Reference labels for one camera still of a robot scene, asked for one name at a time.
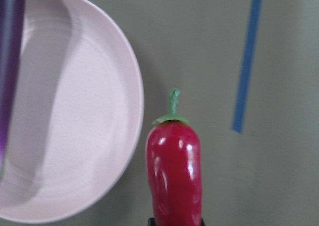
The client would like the red chili pepper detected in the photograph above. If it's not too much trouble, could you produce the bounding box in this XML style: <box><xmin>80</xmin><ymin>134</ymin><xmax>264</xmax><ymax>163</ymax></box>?
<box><xmin>145</xmin><ymin>88</ymin><xmax>202</xmax><ymax>226</ymax></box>

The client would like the purple eggplant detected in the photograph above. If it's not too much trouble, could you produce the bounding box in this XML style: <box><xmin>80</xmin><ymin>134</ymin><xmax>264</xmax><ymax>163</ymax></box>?
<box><xmin>0</xmin><ymin>0</ymin><xmax>25</xmax><ymax>174</ymax></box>

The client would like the pink plate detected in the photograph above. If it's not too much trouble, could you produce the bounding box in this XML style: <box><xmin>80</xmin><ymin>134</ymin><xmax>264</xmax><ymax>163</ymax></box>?
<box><xmin>0</xmin><ymin>0</ymin><xmax>144</xmax><ymax>224</ymax></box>

